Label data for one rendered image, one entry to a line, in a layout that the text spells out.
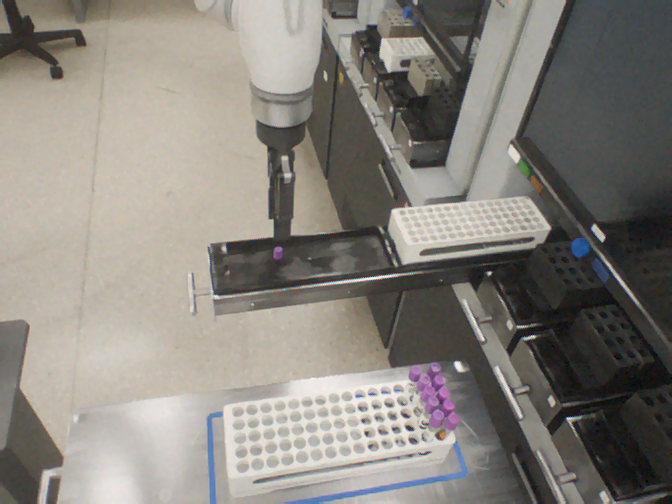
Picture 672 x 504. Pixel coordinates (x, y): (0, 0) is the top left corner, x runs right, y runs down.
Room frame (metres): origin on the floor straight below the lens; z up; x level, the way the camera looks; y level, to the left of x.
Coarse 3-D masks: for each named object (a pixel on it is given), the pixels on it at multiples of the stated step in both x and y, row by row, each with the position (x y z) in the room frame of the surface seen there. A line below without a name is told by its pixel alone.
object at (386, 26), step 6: (384, 12) 1.69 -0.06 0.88; (378, 18) 1.70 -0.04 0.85; (384, 18) 1.65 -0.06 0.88; (390, 18) 1.65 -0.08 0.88; (378, 24) 1.69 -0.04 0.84; (384, 24) 1.64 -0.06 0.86; (390, 24) 1.61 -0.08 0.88; (378, 30) 1.69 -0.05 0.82; (384, 30) 1.64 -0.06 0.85; (390, 30) 1.60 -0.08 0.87; (384, 36) 1.63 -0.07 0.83; (390, 36) 1.60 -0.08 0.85
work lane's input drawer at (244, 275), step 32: (224, 256) 0.68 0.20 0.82; (256, 256) 0.70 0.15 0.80; (288, 256) 0.71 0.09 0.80; (320, 256) 0.72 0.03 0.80; (352, 256) 0.73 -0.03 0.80; (384, 256) 0.74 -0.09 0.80; (480, 256) 0.76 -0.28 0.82; (512, 256) 0.78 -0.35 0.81; (192, 288) 0.65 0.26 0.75; (224, 288) 0.60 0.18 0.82; (256, 288) 0.62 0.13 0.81; (288, 288) 0.63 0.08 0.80; (320, 288) 0.65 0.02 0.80; (352, 288) 0.67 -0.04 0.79; (384, 288) 0.69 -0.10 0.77; (416, 288) 0.71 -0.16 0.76
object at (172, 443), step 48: (288, 384) 0.43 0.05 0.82; (336, 384) 0.44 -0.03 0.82; (96, 432) 0.32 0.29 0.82; (144, 432) 0.33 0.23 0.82; (192, 432) 0.34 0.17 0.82; (480, 432) 0.39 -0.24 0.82; (48, 480) 0.27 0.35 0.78; (96, 480) 0.26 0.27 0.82; (144, 480) 0.27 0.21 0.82; (192, 480) 0.27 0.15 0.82; (336, 480) 0.30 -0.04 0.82; (384, 480) 0.31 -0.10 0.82; (432, 480) 0.31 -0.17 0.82; (480, 480) 0.32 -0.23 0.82
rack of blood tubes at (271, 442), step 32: (384, 384) 0.41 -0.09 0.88; (224, 416) 0.34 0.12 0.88; (256, 416) 0.34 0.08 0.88; (288, 416) 0.35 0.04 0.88; (320, 416) 0.36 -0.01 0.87; (352, 416) 0.36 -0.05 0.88; (384, 416) 0.37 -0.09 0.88; (416, 416) 0.37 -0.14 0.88; (256, 448) 0.31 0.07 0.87; (288, 448) 0.31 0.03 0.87; (320, 448) 0.31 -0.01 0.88; (352, 448) 0.32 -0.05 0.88; (384, 448) 0.34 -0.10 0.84; (416, 448) 0.33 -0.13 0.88; (448, 448) 0.34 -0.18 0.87; (256, 480) 0.28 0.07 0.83; (288, 480) 0.28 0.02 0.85; (320, 480) 0.29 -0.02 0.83
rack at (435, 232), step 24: (408, 216) 0.79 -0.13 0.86; (432, 216) 0.81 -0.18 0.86; (456, 216) 0.81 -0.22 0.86; (480, 216) 0.82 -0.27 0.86; (504, 216) 0.84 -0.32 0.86; (528, 216) 0.84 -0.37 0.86; (408, 240) 0.73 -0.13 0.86; (432, 240) 0.74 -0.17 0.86; (456, 240) 0.75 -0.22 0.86; (480, 240) 0.76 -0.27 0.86; (504, 240) 0.80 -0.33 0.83; (528, 240) 0.81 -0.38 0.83
